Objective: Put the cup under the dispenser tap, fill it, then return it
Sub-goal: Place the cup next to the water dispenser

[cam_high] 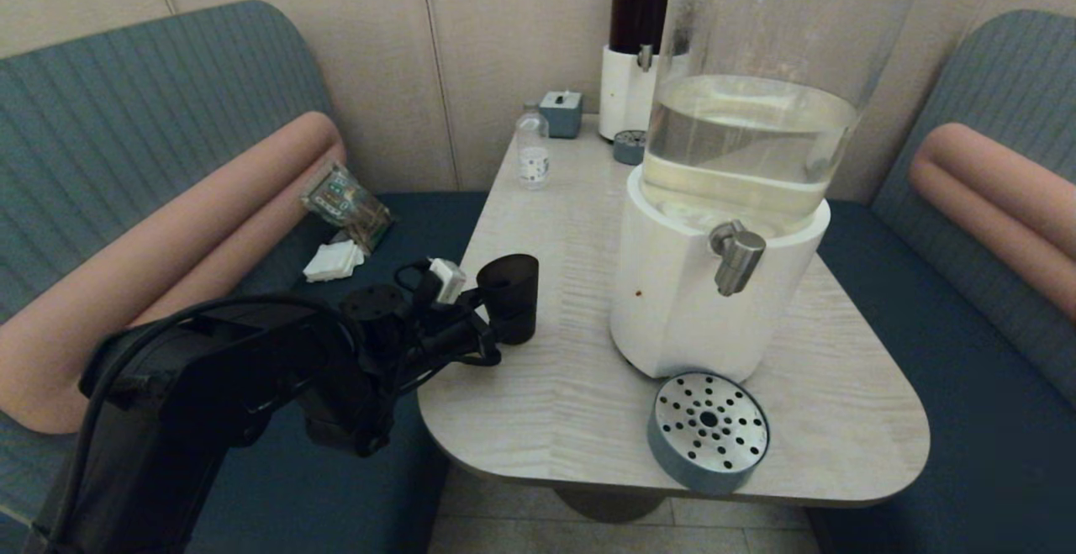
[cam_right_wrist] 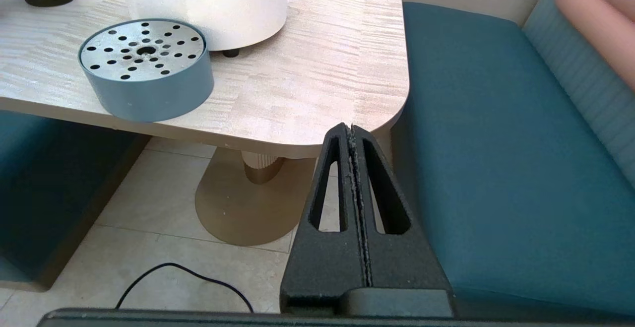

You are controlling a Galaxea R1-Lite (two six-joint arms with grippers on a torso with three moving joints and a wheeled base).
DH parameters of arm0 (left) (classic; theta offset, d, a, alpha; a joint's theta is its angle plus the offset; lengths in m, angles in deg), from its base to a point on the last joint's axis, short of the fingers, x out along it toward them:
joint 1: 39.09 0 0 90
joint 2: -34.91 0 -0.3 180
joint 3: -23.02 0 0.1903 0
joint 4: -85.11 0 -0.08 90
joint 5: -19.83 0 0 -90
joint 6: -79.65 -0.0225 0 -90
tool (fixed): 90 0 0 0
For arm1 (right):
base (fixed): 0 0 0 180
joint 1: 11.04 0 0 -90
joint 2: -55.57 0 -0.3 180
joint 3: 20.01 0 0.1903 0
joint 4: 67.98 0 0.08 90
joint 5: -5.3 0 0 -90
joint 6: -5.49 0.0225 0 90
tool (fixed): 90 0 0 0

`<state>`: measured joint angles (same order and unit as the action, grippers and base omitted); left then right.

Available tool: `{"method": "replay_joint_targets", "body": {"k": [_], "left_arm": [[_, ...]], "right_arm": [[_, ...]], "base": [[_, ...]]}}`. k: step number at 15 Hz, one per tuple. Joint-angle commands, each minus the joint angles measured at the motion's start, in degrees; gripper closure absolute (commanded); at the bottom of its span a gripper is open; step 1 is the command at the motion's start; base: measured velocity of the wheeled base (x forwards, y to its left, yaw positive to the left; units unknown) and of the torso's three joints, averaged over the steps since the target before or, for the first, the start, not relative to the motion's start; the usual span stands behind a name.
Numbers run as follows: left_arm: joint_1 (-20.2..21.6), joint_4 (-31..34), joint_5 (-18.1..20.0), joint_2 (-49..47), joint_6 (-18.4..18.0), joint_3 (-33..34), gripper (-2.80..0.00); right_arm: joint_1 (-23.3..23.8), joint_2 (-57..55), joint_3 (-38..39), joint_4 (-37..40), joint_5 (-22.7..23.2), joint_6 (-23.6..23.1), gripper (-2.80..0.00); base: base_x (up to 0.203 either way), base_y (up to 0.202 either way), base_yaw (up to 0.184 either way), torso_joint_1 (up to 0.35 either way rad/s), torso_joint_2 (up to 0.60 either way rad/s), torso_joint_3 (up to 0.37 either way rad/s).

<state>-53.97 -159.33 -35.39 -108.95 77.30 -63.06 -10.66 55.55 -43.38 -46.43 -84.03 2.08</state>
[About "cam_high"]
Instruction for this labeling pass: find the black tapered cup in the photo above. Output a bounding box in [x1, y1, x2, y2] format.
[476, 253, 540, 346]

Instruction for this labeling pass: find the metal dispenser tap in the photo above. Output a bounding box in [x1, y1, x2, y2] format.
[709, 219, 767, 297]

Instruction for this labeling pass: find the white napkin stack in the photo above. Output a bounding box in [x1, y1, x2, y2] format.
[302, 239, 367, 284]

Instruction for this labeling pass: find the small clear plastic bottle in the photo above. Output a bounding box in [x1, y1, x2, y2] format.
[515, 101, 551, 191]

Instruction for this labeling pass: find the green snack packet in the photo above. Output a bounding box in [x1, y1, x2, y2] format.
[299, 161, 397, 254]

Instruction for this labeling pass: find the blue-grey square box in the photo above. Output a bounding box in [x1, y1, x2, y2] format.
[539, 89, 584, 140]

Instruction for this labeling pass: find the small round drip tray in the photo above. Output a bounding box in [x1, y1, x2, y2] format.
[612, 129, 653, 166]

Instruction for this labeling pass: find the large round perforated drip tray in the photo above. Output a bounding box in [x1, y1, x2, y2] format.
[646, 370, 771, 496]

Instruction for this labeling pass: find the pink bolster cushion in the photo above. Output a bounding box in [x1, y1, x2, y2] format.
[0, 110, 347, 435]
[910, 122, 1076, 322]

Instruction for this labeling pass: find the dark drink dispenser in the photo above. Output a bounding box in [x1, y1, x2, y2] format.
[599, 0, 697, 144]

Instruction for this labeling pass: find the large clear water dispenser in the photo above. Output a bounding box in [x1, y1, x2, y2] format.
[609, 0, 932, 383]

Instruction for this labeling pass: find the teal bench with wooden base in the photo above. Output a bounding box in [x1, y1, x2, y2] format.
[805, 8, 1076, 554]
[0, 0, 490, 554]

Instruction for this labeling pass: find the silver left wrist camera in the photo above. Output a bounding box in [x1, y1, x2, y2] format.
[429, 257, 467, 306]

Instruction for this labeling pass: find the black left camera cable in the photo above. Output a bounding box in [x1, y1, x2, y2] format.
[388, 260, 504, 395]

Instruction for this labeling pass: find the gold table pedestal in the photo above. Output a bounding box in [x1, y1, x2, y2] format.
[551, 485, 671, 525]

